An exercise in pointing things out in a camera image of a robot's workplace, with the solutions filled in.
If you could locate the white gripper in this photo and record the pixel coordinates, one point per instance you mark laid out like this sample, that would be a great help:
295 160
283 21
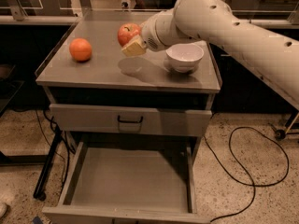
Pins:
151 34

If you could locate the red apple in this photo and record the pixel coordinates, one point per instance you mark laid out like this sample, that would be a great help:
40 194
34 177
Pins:
127 32

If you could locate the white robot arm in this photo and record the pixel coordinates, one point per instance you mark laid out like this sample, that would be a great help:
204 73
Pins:
265 54

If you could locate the grey drawer cabinet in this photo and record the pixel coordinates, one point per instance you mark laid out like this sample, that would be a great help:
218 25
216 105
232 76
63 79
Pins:
111 79

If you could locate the closed grey upper drawer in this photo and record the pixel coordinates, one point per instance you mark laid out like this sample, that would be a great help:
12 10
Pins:
103 119

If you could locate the open grey lower drawer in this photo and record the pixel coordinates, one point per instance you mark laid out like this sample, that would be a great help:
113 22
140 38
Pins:
126 184

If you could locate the white ceramic bowl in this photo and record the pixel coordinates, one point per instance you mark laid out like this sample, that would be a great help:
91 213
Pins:
184 58

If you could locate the orange fruit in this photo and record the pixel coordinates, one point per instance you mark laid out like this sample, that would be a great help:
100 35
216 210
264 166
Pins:
80 50

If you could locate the small caster wheel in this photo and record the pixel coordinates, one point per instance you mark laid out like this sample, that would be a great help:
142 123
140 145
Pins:
280 134

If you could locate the black table leg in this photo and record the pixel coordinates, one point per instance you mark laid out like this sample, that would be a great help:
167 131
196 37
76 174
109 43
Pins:
39 192

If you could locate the black drawer handle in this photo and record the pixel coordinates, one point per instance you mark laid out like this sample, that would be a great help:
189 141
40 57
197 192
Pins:
121 120

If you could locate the white horizontal rail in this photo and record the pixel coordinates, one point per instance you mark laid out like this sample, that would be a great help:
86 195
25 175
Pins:
274 24

